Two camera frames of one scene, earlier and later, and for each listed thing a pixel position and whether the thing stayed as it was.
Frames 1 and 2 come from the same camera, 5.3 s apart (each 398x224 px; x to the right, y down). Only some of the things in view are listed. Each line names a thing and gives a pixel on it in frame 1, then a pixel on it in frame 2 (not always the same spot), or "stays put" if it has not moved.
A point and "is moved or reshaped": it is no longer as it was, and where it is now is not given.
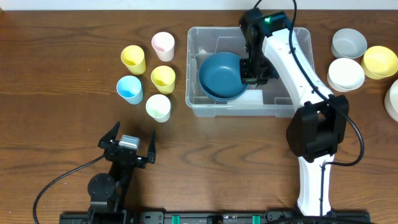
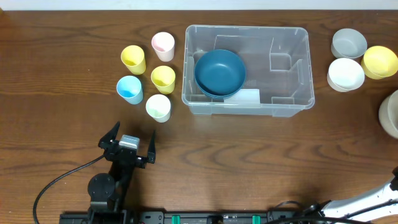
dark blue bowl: [220, 75] is moved or reshaped
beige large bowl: [391, 101] is moved or reshaped
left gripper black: [125, 152] stays put
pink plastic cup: [163, 44] stays put
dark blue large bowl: [226, 98] to [219, 87]
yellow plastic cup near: [163, 78] stays put
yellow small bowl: [379, 62] stays put
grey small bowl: [348, 43] stays put
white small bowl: [345, 74] stays put
